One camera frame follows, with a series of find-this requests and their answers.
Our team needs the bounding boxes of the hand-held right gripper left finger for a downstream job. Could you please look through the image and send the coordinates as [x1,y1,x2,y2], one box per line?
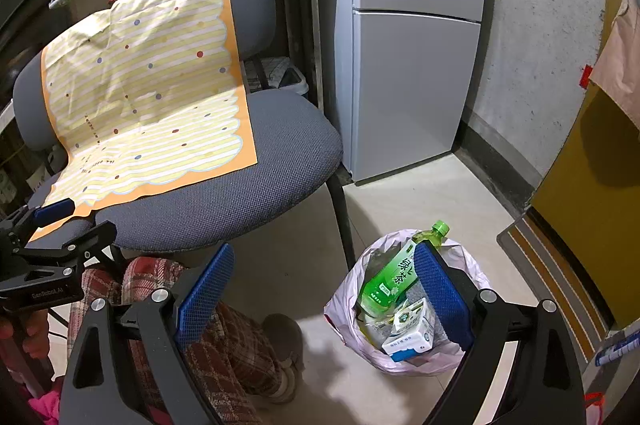
[59,243,236,425]

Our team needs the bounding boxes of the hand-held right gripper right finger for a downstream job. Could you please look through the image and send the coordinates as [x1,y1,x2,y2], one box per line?
[412,240,586,425]

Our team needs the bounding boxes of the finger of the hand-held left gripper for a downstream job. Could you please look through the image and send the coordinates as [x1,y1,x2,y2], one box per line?
[20,220,119,267]
[0,198,77,252]

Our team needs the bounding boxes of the white plastic trash bag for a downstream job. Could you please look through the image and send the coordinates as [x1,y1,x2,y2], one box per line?
[324,228,493,377]

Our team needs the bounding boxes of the person's left hand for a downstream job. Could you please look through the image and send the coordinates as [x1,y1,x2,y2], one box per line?
[0,307,52,388]

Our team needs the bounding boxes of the green tea bottle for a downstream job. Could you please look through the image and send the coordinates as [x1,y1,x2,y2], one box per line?
[357,219,451,319]

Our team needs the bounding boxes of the white milk carton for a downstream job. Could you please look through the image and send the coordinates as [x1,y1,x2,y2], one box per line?
[381,297,436,363]

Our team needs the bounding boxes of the person's plaid pants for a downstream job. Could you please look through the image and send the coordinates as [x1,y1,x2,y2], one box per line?
[67,256,302,425]

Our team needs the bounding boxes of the grey slipper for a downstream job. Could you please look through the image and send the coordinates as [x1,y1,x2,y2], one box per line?
[261,313,304,405]

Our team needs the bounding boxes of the striped door mat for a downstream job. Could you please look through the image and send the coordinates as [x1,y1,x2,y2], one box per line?
[496,209,619,347]

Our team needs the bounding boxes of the pink cloth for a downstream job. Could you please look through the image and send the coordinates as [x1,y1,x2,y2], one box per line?
[27,391,62,425]

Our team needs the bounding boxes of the yellow striped dotted cloth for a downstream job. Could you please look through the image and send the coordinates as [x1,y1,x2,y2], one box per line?
[27,0,258,243]

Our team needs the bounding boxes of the grey office chair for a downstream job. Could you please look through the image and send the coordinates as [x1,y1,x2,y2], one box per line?
[12,0,357,271]

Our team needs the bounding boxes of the yellow door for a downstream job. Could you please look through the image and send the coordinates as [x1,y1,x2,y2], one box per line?
[529,0,640,328]

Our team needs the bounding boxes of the blue white packet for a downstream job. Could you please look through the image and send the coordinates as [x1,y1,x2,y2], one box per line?
[594,329,640,367]

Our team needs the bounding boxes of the grey rimmed bin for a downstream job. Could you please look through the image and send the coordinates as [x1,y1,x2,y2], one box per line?
[279,66,309,96]

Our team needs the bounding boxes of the white refrigerator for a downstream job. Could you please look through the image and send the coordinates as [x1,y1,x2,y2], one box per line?
[332,0,488,184]

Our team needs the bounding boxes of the brown paper bag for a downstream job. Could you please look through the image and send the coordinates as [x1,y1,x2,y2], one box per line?
[589,0,640,128]

